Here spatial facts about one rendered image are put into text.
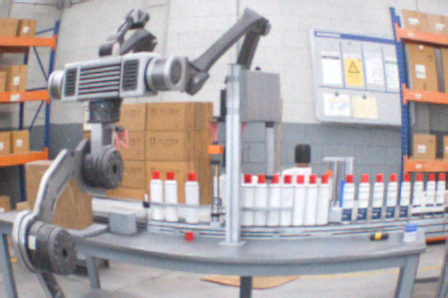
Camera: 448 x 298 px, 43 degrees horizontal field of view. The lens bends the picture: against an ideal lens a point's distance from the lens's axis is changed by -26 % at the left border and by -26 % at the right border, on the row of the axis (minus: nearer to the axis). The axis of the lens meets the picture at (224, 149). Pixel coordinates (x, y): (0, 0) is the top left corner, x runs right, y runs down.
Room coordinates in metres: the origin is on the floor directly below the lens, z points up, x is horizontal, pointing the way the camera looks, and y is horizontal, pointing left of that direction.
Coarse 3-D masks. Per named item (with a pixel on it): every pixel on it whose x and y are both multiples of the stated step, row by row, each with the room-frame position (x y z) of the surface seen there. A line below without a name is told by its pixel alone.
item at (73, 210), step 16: (48, 160) 2.90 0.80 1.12; (32, 176) 2.68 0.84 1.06; (32, 192) 2.68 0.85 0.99; (64, 192) 2.66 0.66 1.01; (80, 192) 2.70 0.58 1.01; (32, 208) 2.68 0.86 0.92; (64, 208) 2.67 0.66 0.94; (80, 208) 2.68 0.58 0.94; (64, 224) 2.67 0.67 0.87; (80, 224) 2.66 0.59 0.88
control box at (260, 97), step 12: (240, 72) 2.74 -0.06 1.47; (252, 72) 2.73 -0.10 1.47; (264, 72) 2.76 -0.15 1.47; (276, 72) 2.81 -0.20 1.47; (240, 84) 2.74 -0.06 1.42; (252, 84) 2.73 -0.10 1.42; (264, 84) 2.76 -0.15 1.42; (276, 84) 2.80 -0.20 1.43; (240, 96) 2.74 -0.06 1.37; (252, 96) 2.72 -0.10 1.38; (264, 96) 2.76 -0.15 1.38; (276, 96) 2.80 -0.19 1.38; (240, 108) 2.74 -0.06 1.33; (252, 108) 2.72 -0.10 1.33; (264, 108) 2.76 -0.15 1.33; (276, 108) 2.80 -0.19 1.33; (240, 120) 2.74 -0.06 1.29; (252, 120) 2.73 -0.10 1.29; (264, 120) 2.76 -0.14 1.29; (276, 120) 2.80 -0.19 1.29
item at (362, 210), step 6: (366, 174) 2.75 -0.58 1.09; (366, 180) 2.74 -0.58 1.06; (360, 186) 2.75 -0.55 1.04; (366, 186) 2.73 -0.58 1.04; (360, 192) 2.75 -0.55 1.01; (366, 192) 2.74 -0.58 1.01; (360, 198) 2.74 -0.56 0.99; (366, 198) 2.74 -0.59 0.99; (360, 204) 2.74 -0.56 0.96; (366, 204) 2.74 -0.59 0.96; (360, 210) 2.74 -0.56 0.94; (366, 210) 2.74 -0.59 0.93; (360, 216) 2.74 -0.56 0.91; (366, 216) 2.74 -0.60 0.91; (360, 222) 2.74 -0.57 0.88
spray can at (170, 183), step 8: (168, 176) 2.96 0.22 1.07; (168, 184) 2.95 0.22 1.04; (176, 184) 2.97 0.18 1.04; (168, 192) 2.95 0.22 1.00; (176, 192) 2.97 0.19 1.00; (168, 200) 2.95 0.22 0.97; (176, 200) 2.97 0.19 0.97; (168, 208) 2.96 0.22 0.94; (176, 208) 2.97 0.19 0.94; (168, 216) 2.96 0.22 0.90; (176, 216) 2.96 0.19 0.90
